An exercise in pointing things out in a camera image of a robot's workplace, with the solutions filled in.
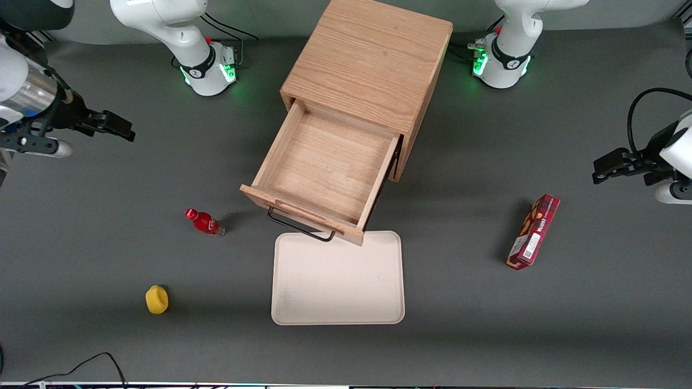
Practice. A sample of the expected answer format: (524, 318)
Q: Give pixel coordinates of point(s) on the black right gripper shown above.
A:
(69, 114)

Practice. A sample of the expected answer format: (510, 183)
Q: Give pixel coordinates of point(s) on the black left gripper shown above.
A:
(644, 161)

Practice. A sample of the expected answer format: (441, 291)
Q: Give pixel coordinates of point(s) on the wooden drawer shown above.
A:
(330, 167)

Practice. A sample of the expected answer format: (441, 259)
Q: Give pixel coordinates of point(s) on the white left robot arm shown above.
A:
(511, 54)

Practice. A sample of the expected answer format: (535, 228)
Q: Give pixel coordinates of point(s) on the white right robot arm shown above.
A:
(162, 21)

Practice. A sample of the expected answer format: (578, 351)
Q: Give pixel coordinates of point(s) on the oak wooden drawer cabinet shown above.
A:
(367, 59)

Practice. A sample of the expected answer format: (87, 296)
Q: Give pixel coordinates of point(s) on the red snack box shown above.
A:
(532, 232)

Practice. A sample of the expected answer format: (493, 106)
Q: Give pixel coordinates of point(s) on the small red bottle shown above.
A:
(204, 222)

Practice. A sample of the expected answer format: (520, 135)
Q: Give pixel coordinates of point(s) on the yellow sponge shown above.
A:
(157, 300)

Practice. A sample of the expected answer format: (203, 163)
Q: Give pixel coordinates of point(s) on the beige plastic tray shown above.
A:
(338, 283)

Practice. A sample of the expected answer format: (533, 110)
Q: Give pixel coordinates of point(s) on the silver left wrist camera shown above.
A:
(670, 193)

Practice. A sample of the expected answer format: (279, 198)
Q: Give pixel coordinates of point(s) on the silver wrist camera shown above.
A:
(670, 193)
(54, 148)

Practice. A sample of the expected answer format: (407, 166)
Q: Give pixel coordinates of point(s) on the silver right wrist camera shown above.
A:
(54, 148)

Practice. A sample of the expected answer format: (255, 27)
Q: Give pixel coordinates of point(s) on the aluminium frame rail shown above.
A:
(40, 37)

